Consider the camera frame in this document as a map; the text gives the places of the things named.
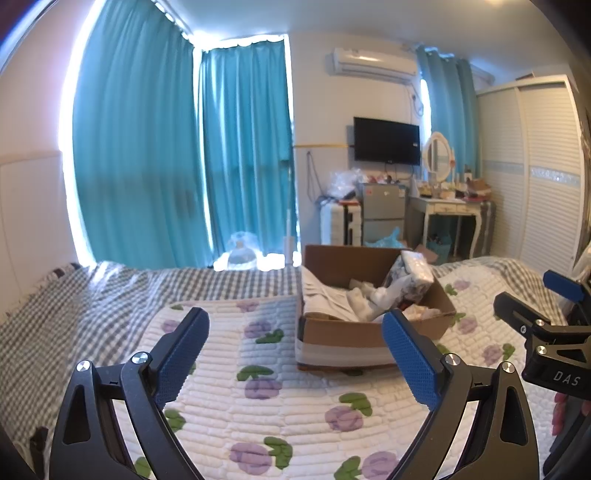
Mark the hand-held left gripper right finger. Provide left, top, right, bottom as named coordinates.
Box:
left=382, top=309, right=541, bottom=480

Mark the white plastic bag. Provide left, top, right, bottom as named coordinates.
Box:
left=228, top=231, right=258, bottom=271

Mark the clear plastic bag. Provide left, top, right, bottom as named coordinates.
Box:
left=328, top=168, right=363, bottom=201

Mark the wide teal curtain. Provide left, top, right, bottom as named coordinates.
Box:
left=71, top=0, right=213, bottom=268

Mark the oval white mirror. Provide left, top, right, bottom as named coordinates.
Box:
left=422, top=131, right=454, bottom=183

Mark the black wall cable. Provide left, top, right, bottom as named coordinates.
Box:
left=307, top=150, right=326, bottom=204

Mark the narrow teal curtain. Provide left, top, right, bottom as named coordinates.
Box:
left=199, top=39, right=296, bottom=268

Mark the white louvred wardrobe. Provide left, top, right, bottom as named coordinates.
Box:
left=475, top=74, right=591, bottom=278

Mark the floral quilted blanket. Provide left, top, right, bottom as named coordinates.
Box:
left=124, top=265, right=568, bottom=480

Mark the white suitcase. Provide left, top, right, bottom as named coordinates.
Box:
left=321, top=203, right=363, bottom=247

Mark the black wall television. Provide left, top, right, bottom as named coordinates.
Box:
left=353, top=117, right=422, bottom=166

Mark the white padded headboard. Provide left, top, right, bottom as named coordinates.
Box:
left=0, top=150, right=77, bottom=319

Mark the teal curtain beside wardrobe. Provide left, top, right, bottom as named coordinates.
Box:
left=416, top=46, right=481, bottom=181

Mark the brown cardboard box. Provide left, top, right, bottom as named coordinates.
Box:
left=295, top=244, right=458, bottom=370

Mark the grey mini fridge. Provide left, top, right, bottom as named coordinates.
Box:
left=360, top=182, right=408, bottom=245

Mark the white grey sock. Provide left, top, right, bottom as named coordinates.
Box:
left=369, top=281, right=402, bottom=321

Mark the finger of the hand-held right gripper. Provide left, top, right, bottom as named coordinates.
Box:
left=493, top=292, right=550, bottom=352
left=543, top=270, right=585, bottom=302

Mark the cream sock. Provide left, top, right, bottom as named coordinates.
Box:
left=348, top=277, right=384, bottom=321

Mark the white air conditioner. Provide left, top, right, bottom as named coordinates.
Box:
left=330, top=46, right=419, bottom=84

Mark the white packet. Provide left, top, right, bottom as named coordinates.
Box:
left=401, top=250, right=435, bottom=288
left=300, top=270, right=354, bottom=320

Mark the floral printed packet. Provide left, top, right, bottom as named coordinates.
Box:
left=382, top=256, right=432, bottom=309

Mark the grey checked bed sheet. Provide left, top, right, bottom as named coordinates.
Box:
left=0, top=256, right=575, bottom=467

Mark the blue plastic basket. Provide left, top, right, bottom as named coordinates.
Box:
left=427, top=233, right=451, bottom=259

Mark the white dressing table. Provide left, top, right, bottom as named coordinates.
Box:
left=409, top=194, right=490, bottom=259

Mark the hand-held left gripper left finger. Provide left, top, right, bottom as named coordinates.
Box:
left=48, top=307, right=211, bottom=480

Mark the blue plastic bag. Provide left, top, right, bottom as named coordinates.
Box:
left=365, top=226, right=402, bottom=247

